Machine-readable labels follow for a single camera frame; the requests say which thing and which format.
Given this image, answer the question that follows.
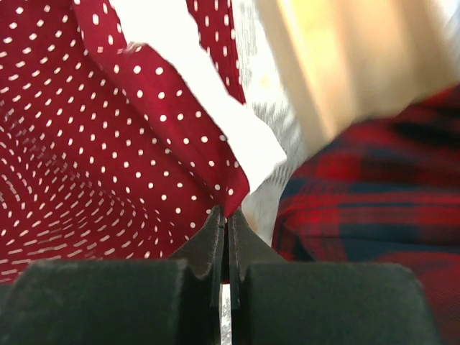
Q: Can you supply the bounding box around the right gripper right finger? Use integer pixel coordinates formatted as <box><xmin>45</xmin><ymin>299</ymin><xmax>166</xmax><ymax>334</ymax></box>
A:
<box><xmin>228</xmin><ymin>211</ymin><xmax>442</xmax><ymax>345</ymax></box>

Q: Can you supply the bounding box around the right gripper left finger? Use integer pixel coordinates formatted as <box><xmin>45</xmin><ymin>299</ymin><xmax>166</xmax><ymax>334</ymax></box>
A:
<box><xmin>1</xmin><ymin>207</ymin><xmax>224</xmax><ymax>344</ymax></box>

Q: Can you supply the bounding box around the red plaid skirt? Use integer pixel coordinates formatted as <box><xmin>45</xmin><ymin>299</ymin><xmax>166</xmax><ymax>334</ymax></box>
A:
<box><xmin>272</xmin><ymin>86</ymin><xmax>459</xmax><ymax>344</ymax></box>

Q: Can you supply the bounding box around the red polka dot cloth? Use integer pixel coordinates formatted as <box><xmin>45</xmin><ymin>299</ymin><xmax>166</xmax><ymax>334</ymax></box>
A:
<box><xmin>1</xmin><ymin>1</ymin><xmax>249</xmax><ymax>284</ymax></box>

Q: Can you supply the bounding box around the wooden clothes rack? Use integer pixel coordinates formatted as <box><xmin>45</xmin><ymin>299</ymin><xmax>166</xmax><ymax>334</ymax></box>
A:
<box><xmin>257</xmin><ymin>0</ymin><xmax>459</xmax><ymax>150</ymax></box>

